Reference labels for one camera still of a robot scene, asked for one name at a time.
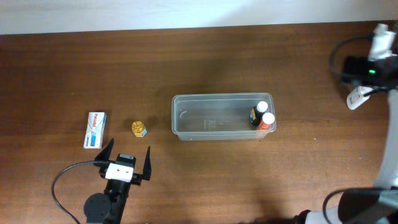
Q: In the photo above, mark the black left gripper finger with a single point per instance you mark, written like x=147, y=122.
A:
x=147, y=169
x=104, y=155

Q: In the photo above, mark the orange tube white cap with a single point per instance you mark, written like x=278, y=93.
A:
x=267, y=119

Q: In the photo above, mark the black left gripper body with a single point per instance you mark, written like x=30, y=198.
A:
x=137, y=178

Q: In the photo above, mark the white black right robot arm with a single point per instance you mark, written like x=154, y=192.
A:
x=376, y=204

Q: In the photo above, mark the dark syrup bottle white cap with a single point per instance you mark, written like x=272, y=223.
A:
x=257, y=112

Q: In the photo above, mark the small gold-lidded jar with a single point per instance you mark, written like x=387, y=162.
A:
x=138, y=129

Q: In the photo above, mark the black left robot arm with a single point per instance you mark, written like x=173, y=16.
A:
x=108, y=206

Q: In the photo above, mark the white plastic lotion bottle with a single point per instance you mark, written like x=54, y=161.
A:
x=357, y=97

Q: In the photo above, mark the clear plastic container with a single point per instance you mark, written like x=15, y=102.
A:
x=218, y=116

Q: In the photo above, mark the white Panadol medicine box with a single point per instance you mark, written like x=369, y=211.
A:
x=95, y=130

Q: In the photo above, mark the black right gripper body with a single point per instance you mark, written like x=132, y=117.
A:
x=351, y=70

